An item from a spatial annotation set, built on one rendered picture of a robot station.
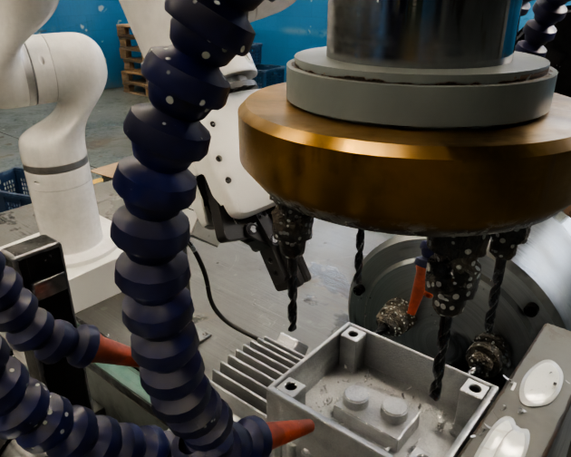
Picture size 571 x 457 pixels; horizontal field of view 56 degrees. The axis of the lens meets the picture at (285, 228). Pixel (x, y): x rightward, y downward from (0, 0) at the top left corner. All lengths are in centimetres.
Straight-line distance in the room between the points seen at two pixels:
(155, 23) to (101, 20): 784
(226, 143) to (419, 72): 23
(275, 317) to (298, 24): 648
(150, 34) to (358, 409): 32
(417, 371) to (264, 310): 68
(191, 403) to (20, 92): 89
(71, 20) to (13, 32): 707
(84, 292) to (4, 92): 39
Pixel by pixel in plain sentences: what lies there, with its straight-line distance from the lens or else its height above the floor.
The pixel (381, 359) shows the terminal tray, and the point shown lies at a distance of 43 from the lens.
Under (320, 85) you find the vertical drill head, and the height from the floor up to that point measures 135.
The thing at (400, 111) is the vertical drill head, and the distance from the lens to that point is 23.
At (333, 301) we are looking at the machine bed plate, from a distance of 110.
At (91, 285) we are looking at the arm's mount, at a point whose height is 84.
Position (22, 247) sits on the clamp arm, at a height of 125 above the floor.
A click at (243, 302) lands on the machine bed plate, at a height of 80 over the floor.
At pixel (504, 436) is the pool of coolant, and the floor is 115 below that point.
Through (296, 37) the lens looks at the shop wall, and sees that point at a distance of 740.
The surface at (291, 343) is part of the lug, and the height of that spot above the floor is 109.
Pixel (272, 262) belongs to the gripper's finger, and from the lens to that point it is 46.
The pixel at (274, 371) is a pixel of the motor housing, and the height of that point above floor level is 111.
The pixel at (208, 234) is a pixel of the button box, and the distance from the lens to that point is 84.
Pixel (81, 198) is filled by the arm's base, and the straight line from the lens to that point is 112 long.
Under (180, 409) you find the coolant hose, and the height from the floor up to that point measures 125.
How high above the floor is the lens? 139
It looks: 25 degrees down
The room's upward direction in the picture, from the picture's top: straight up
